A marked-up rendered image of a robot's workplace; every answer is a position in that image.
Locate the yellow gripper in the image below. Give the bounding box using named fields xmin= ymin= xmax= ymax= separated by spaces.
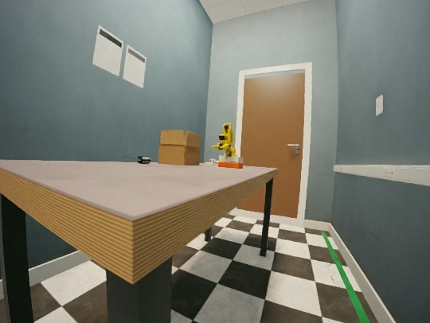
xmin=212 ymin=134 xmax=229 ymax=150

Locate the orange digital multimeter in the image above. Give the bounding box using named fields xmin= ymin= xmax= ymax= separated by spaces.
xmin=218 ymin=161 xmax=243 ymax=169

